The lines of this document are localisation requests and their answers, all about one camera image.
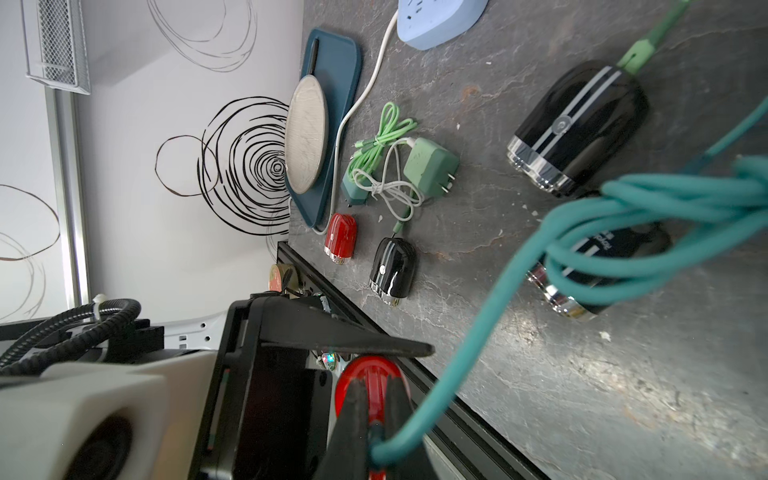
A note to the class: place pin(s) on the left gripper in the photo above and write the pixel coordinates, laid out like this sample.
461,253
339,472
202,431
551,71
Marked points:
270,409

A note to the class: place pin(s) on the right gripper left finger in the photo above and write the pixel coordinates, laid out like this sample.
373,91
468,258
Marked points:
346,456

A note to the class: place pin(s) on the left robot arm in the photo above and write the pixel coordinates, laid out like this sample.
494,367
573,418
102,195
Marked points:
101,332

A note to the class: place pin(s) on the red round tin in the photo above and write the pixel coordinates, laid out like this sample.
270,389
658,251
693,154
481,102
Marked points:
284,279

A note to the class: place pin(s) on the round grey plate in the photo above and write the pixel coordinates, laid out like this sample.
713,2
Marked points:
306,135

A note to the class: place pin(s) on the teal plastic tray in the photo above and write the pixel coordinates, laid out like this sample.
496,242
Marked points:
336,62

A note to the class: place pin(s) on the blue power strip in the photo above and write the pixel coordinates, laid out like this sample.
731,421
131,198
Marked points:
425,24

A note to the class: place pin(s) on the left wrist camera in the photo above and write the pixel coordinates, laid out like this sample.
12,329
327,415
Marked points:
105,421

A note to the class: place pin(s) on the white wire wall shelf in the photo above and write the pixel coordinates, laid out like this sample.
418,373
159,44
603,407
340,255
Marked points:
55,44

